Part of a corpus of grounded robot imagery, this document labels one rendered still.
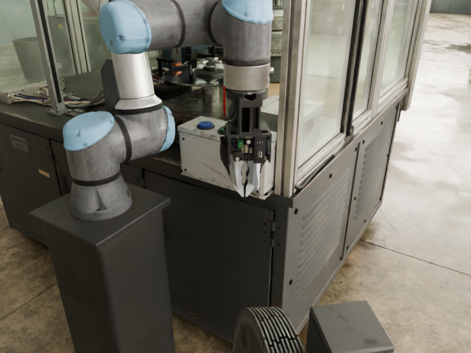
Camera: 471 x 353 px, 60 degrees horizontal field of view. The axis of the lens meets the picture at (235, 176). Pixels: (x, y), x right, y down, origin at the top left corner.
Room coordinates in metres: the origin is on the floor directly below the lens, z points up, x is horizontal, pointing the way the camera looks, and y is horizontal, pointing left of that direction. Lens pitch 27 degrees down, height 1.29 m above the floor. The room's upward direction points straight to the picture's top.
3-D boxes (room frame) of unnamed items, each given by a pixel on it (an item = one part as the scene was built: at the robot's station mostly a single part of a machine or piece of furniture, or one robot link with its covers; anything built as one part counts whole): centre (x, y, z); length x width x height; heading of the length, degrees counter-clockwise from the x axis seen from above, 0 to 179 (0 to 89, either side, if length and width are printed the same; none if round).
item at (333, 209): (1.94, 0.17, 0.38); 1.64 x 1.35 x 0.77; 57
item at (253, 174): (0.67, -0.03, 0.94); 0.06 x 0.03 x 0.09; 6
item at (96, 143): (0.91, 0.34, 0.91); 0.13 x 0.12 x 0.14; 129
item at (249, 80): (0.67, -0.02, 1.13); 0.08 x 0.08 x 0.05
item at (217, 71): (1.48, 0.09, 0.96); 0.11 x 0.11 x 0.03
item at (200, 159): (1.05, 0.01, 0.82); 0.28 x 0.11 x 0.15; 57
